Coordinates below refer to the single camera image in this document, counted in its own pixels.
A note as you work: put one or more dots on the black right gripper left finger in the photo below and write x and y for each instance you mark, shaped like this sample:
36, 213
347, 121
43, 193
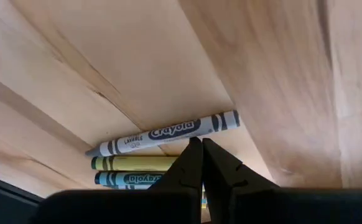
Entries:
184, 174

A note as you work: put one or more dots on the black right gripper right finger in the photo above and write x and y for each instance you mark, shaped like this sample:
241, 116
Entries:
227, 180

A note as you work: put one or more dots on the blue crayon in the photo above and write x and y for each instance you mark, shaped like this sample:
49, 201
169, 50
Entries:
128, 179

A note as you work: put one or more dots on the black aluminium table frame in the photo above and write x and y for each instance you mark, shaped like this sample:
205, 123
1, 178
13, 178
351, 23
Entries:
0, 202

